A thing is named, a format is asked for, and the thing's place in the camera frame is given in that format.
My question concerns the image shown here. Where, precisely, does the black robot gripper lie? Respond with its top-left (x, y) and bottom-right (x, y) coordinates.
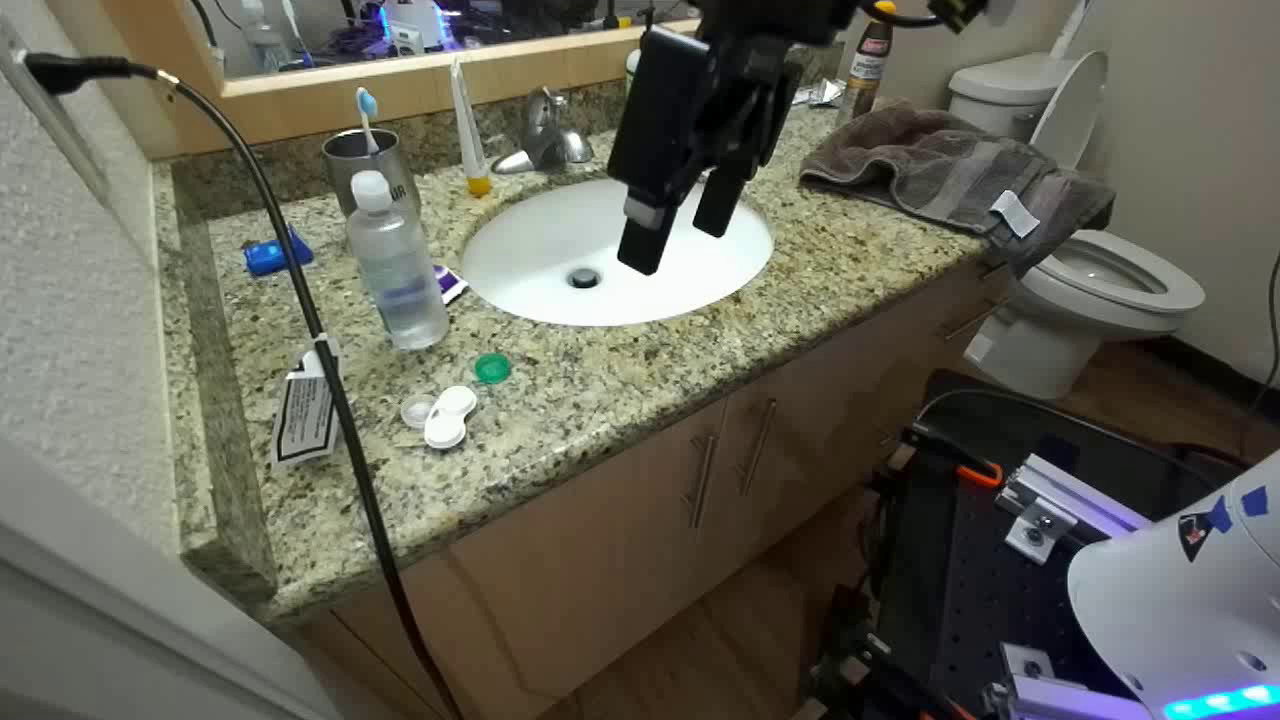
top-left (604, 0), bottom-right (864, 279)

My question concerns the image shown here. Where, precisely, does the clear bottle with white cap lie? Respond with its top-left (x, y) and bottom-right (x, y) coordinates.
top-left (339, 168), bottom-right (455, 358)

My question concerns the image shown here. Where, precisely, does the chrome sink faucet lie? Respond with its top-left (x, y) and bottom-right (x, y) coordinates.
top-left (487, 84), bottom-right (600, 180)

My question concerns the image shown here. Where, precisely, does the white oval sink basin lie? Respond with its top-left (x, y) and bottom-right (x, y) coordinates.
top-left (455, 172), bottom-right (778, 332)

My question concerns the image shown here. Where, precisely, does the grey bath towel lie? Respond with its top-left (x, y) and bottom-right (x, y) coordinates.
top-left (796, 102), bottom-right (1119, 274)

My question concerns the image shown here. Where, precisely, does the small purple packet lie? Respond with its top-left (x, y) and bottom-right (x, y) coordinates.
top-left (430, 262), bottom-right (474, 313)

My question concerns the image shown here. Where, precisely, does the green round cap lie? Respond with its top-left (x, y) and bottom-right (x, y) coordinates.
top-left (472, 348), bottom-right (514, 394)

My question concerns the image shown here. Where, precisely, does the white and blue toothbrush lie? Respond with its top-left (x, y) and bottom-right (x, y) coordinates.
top-left (349, 84), bottom-right (384, 159)

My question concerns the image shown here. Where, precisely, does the grey toothbrush cup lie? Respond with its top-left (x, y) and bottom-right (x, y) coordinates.
top-left (314, 126), bottom-right (422, 226)

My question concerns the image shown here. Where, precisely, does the white contact lens case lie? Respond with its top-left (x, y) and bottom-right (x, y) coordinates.
top-left (397, 382), bottom-right (484, 457)

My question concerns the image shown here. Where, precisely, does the white toilet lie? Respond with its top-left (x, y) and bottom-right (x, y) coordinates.
top-left (941, 47), bottom-right (1212, 403)

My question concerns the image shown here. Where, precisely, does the light wood vanity cabinet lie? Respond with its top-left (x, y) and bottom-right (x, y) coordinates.
top-left (282, 252), bottom-right (1021, 720)

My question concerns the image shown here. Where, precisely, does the small blue plastic object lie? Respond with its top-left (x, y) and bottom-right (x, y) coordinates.
top-left (240, 226), bottom-right (318, 286)

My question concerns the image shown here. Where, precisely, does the black robot cart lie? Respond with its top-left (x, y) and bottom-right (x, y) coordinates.
top-left (808, 370), bottom-right (1259, 720)

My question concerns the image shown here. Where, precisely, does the wood framed wall mirror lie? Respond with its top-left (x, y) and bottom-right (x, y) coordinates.
top-left (98, 0), bottom-right (706, 138)

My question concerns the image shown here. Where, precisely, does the black power cable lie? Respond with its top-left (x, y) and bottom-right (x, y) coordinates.
top-left (17, 47), bottom-right (464, 720)

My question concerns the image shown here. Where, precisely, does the orange clamp handle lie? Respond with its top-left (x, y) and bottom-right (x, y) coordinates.
top-left (947, 454), bottom-right (1006, 497)

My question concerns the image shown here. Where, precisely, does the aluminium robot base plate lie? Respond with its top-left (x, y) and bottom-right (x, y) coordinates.
top-left (995, 454), bottom-right (1155, 566)

